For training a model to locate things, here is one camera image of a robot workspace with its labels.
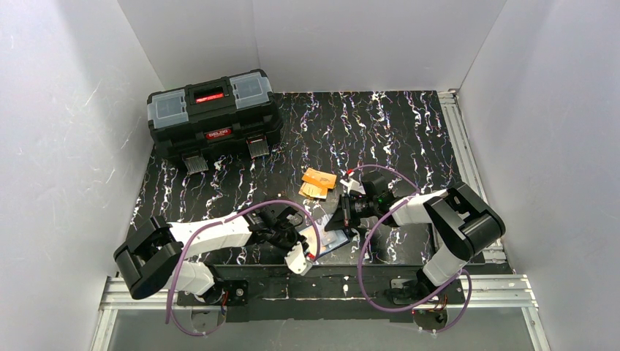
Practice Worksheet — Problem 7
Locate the black red toolbox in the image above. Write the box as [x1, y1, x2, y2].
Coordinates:
[146, 69, 284, 163]

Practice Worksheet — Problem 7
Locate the orange credit card stack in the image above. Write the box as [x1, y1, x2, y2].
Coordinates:
[298, 167, 337, 200]

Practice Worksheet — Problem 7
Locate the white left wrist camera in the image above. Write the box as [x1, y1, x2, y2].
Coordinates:
[284, 243, 312, 276]

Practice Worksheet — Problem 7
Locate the purple cable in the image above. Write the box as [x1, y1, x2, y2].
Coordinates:
[346, 165, 473, 334]
[165, 200, 323, 338]

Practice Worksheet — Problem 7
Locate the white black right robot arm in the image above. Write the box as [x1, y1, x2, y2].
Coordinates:
[325, 171, 506, 295]

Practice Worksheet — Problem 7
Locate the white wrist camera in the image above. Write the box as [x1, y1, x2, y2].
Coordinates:
[284, 243, 312, 276]
[339, 170, 366, 195]

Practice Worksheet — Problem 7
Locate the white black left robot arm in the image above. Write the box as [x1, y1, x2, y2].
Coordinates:
[113, 200, 319, 305]

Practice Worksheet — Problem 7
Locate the navy blue card holder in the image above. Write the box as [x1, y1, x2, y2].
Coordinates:
[299, 226, 350, 261]

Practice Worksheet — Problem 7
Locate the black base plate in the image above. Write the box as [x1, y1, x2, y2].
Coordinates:
[176, 265, 466, 324]

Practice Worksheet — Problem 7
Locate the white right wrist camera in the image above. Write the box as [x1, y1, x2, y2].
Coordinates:
[339, 170, 366, 195]

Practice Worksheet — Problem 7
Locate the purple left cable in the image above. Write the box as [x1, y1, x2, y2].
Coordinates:
[165, 200, 323, 338]

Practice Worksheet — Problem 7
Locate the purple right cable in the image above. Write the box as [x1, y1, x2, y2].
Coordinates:
[346, 165, 473, 334]

